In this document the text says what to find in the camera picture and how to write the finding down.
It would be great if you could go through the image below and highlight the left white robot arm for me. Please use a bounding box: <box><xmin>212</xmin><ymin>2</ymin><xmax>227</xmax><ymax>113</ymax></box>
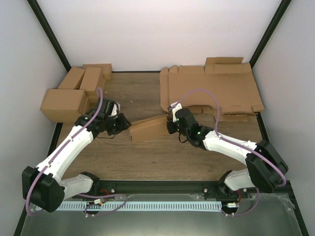
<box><xmin>22</xmin><ymin>98</ymin><xmax>131</xmax><ymax>215</ymax></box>

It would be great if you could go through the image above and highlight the folded cardboard box back left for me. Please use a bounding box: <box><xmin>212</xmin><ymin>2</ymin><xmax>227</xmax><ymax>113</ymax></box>
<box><xmin>58</xmin><ymin>67</ymin><xmax>85</xmax><ymax>89</ymax></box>

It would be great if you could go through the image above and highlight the small cardboard box rear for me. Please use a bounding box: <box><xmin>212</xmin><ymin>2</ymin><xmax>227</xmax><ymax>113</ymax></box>
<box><xmin>82</xmin><ymin>63</ymin><xmax>112</xmax><ymax>80</ymax></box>

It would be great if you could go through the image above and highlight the light blue slotted cable duct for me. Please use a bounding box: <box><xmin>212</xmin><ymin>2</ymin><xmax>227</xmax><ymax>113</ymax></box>
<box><xmin>57</xmin><ymin>201</ymin><xmax>222</xmax><ymax>212</ymax></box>

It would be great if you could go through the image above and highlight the purple cable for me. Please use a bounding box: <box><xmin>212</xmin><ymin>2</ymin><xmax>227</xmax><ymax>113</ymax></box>
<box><xmin>26</xmin><ymin>87</ymin><xmax>128</xmax><ymax>218</ymax></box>
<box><xmin>176</xmin><ymin>88</ymin><xmax>287</xmax><ymax>217</ymax></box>

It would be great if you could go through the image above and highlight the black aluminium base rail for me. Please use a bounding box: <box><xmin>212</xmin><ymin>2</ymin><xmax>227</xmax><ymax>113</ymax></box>
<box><xmin>61</xmin><ymin>179</ymin><xmax>291</xmax><ymax>197</ymax></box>

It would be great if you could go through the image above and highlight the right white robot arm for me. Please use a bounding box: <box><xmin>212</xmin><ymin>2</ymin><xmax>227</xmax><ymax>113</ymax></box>
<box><xmin>167</xmin><ymin>108</ymin><xmax>288</xmax><ymax>198</ymax></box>

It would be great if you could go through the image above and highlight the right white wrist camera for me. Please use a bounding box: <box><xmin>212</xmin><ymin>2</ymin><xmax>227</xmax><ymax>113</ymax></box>
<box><xmin>168</xmin><ymin>102</ymin><xmax>182</xmax><ymax>122</ymax></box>

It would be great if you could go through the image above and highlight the black frame post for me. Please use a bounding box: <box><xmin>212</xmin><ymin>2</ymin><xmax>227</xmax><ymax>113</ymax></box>
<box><xmin>27</xmin><ymin>0</ymin><xmax>71</xmax><ymax>72</ymax></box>
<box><xmin>249</xmin><ymin>0</ymin><xmax>291</xmax><ymax>68</ymax></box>

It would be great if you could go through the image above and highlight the black frame post right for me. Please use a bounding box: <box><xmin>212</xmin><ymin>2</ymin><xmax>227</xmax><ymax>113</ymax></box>
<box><xmin>249</xmin><ymin>0</ymin><xmax>291</xmax><ymax>68</ymax></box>

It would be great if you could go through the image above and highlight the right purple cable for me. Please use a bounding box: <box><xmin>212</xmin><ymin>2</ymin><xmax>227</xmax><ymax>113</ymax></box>
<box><xmin>176</xmin><ymin>88</ymin><xmax>287</xmax><ymax>217</ymax></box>

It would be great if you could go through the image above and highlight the black frame post left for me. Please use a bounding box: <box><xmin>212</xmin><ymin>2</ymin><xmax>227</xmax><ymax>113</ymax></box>
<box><xmin>27</xmin><ymin>0</ymin><xmax>71</xmax><ymax>72</ymax></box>

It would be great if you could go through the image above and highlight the large folded cardboard box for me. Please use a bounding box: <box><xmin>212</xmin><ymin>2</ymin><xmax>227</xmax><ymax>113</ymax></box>
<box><xmin>40</xmin><ymin>89</ymin><xmax>90</xmax><ymax>123</ymax></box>

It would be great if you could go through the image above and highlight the stack of flat cardboard blanks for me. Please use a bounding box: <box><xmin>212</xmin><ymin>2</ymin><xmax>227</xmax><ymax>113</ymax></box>
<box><xmin>159</xmin><ymin>57</ymin><xmax>265</xmax><ymax>121</ymax></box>

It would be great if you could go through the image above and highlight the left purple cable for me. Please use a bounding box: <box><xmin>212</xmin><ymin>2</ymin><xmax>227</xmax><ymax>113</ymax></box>
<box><xmin>26</xmin><ymin>87</ymin><xmax>128</xmax><ymax>218</ymax></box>

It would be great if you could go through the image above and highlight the brown cardboard box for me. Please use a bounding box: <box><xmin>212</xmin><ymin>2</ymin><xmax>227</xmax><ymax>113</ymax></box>
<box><xmin>129</xmin><ymin>115</ymin><xmax>169</xmax><ymax>143</ymax></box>

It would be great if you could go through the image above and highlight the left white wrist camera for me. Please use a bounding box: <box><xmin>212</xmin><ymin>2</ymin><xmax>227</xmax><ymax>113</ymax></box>
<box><xmin>109</xmin><ymin>102</ymin><xmax>121</xmax><ymax>117</ymax></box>

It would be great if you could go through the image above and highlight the folded cardboard box middle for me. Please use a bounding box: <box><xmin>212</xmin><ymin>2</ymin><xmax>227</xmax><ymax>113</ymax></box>
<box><xmin>79</xmin><ymin>67</ymin><xmax>105</xmax><ymax>103</ymax></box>

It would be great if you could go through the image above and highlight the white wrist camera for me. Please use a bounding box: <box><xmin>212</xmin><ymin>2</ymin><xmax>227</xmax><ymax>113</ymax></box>
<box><xmin>109</xmin><ymin>102</ymin><xmax>121</xmax><ymax>117</ymax></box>
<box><xmin>168</xmin><ymin>102</ymin><xmax>182</xmax><ymax>122</ymax></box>

